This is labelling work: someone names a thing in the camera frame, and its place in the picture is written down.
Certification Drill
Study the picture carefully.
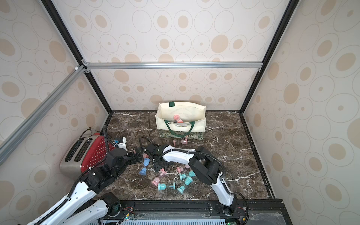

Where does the blue hourglass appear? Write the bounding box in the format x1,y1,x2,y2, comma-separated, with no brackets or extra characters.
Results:
139,158,151,176

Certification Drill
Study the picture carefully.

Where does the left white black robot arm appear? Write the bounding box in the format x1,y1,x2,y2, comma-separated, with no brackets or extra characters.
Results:
30,126,143,225

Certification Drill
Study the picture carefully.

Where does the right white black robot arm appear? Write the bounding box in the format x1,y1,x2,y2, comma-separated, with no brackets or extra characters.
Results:
139,137,249,221

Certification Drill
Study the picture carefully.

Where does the pink hourglass bottom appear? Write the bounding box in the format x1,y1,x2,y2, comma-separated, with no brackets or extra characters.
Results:
151,177,160,187

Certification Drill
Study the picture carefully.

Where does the pink hourglass top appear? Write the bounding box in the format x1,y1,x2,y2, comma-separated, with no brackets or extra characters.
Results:
173,138,188,146

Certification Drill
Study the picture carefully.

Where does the teal hourglass bottom left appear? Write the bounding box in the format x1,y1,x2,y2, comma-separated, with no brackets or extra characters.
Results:
157,182,176,191

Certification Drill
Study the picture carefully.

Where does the teal hourglass bottom right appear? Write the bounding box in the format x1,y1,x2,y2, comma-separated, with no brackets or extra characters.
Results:
176,176,193,195

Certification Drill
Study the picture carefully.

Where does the cream canvas tote bag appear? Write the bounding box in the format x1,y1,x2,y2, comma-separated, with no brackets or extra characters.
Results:
155,101,206,140

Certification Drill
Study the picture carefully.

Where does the red and steel toaster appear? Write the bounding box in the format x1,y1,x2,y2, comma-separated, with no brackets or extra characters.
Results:
60,135,107,180

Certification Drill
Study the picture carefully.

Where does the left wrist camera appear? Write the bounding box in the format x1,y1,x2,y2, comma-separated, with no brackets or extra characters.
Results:
113,137,127,150

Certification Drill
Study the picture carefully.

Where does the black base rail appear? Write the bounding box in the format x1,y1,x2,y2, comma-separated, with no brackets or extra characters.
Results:
50,198,293,225

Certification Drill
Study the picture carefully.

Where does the aluminium frame rail back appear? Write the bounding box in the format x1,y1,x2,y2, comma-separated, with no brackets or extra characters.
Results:
84,61,263,69

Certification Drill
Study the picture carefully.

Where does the aluminium frame rail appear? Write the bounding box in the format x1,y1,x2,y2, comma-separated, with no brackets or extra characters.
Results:
1,65,85,164
84,61,263,69

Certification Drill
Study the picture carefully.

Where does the aluminium frame rail left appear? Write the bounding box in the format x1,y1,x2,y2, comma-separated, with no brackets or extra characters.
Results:
1,65,85,164

